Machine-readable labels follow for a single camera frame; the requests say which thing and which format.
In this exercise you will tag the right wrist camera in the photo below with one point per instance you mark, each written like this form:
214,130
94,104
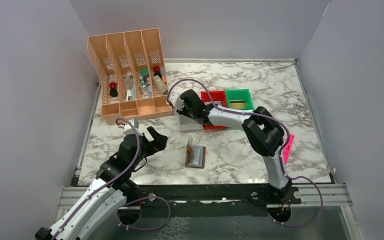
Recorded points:
177,103

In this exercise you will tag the gold card in green bin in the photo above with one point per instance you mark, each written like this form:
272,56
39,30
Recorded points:
238,104

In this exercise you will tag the green plastic bin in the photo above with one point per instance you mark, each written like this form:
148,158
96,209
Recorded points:
240,95

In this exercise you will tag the red black stamp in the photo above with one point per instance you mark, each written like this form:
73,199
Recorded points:
113,89

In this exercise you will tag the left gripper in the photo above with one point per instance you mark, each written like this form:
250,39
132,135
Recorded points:
158,144

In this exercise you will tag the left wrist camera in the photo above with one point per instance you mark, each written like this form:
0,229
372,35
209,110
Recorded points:
128,126

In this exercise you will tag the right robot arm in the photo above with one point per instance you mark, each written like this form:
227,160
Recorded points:
263,132

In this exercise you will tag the orange desk organizer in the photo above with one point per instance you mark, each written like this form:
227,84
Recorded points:
130,59

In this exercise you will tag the black mounting rail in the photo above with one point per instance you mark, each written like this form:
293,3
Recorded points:
223,200

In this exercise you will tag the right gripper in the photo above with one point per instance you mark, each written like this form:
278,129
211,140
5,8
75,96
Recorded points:
183,112

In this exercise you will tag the pink highlighter marker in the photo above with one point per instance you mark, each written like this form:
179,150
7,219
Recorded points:
288,148

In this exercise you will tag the white plastic bin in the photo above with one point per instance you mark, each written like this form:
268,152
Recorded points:
187,124

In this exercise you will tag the brown leather card holder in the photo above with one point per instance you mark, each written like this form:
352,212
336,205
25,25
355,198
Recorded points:
195,156

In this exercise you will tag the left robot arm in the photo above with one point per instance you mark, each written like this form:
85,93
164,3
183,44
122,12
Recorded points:
110,189

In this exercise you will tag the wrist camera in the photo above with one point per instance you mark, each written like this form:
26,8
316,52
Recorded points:
177,103
128,126

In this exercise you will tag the red plastic bin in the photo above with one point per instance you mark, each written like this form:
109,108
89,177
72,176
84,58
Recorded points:
219,97

